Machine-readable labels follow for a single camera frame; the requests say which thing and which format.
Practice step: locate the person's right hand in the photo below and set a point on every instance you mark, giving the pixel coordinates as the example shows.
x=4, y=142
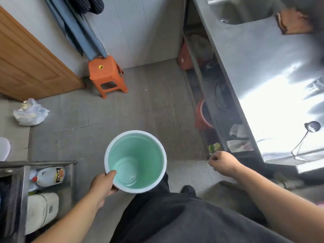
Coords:
x=224, y=161

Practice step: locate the person's left hand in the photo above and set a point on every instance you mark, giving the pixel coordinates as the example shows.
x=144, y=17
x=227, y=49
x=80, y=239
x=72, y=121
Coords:
x=101, y=186

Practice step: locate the person's left thumb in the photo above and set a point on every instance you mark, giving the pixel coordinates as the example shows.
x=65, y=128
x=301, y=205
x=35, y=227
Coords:
x=111, y=176

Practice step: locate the person's right fingers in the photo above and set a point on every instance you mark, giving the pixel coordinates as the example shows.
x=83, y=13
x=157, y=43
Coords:
x=212, y=160

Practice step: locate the white bucket with green inside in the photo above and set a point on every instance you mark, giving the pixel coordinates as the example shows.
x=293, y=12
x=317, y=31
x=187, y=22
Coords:
x=136, y=161

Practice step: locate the person's left forearm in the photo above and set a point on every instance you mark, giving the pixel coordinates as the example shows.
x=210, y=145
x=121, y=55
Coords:
x=68, y=220

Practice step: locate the person's right forearm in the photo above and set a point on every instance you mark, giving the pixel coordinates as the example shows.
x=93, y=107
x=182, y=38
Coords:
x=278, y=202

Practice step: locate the white cloth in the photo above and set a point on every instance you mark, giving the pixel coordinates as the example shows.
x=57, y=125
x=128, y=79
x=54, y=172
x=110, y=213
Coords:
x=239, y=140

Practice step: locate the person's black shoe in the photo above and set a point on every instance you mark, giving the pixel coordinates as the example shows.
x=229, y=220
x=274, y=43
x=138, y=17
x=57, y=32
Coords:
x=188, y=191

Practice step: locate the red plastic basin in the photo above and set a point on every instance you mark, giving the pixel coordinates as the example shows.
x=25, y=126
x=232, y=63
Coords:
x=202, y=116

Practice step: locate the clear bottle with red cap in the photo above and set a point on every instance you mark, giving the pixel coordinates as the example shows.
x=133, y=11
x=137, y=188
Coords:
x=49, y=175

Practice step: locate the person's black trousers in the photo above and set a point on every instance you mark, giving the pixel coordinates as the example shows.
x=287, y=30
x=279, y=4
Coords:
x=184, y=217

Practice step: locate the dark round pot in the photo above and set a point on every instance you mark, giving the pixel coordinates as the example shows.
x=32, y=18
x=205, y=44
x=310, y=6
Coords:
x=222, y=92

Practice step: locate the white plastic jerrycan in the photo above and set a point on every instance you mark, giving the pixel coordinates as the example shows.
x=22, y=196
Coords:
x=40, y=211

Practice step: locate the metal ladle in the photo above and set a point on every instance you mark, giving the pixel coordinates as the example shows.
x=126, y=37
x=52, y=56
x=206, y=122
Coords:
x=302, y=140

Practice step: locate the metal shelf rack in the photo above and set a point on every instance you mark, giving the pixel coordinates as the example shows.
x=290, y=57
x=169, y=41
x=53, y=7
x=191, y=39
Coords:
x=17, y=194

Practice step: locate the orange plastic stool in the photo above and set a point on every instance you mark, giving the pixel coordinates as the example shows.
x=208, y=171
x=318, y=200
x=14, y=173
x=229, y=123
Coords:
x=107, y=75

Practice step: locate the white crumpled plastic bag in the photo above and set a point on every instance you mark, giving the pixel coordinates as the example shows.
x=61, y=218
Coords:
x=30, y=112

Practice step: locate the stainless steel counter with sink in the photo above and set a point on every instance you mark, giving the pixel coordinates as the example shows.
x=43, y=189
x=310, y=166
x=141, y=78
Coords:
x=268, y=73

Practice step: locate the orange plastic container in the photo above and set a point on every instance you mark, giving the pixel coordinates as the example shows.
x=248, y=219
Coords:
x=184, y=56

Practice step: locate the white round object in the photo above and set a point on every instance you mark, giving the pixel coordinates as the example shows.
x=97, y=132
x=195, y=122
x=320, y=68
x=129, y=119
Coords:
x=4, y=148

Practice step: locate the wooden door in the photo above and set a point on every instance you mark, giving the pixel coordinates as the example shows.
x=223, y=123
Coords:
x=30, y=63

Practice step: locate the blue folded boards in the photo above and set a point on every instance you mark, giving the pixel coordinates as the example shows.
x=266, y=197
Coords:
x=76, y=27

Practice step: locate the dark striped cloth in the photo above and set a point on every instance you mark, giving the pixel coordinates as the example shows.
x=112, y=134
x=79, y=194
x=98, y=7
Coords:
x=91, y=4

